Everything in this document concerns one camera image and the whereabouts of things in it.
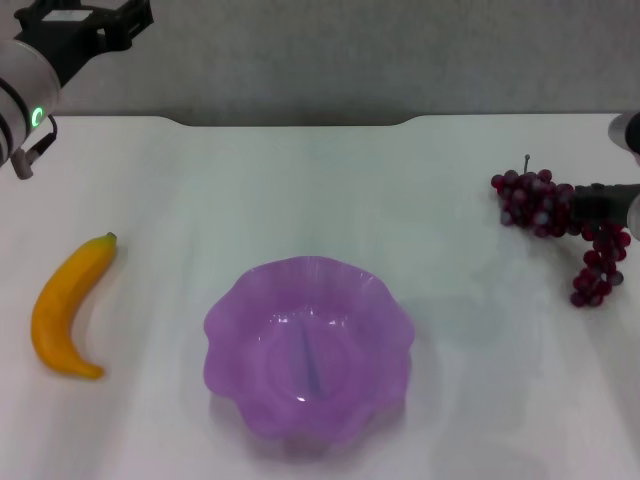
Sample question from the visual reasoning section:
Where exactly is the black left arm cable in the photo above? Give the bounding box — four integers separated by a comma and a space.
13, 114, 57, 181

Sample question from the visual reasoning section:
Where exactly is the dark red grape bunch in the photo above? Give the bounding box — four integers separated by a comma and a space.
489, 154, 632, 308

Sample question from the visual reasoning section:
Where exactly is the yellow banana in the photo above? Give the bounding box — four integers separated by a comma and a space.
30, 231, 119, 381

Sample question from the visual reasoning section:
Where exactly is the purple wavy-rim plastic bowl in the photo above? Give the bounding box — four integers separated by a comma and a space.
202, 255, 416, 446

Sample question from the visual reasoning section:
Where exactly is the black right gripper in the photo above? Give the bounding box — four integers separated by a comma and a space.
571, 182, 637, 224

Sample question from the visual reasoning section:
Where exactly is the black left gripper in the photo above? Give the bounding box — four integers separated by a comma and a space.
13, 0, 154, 87

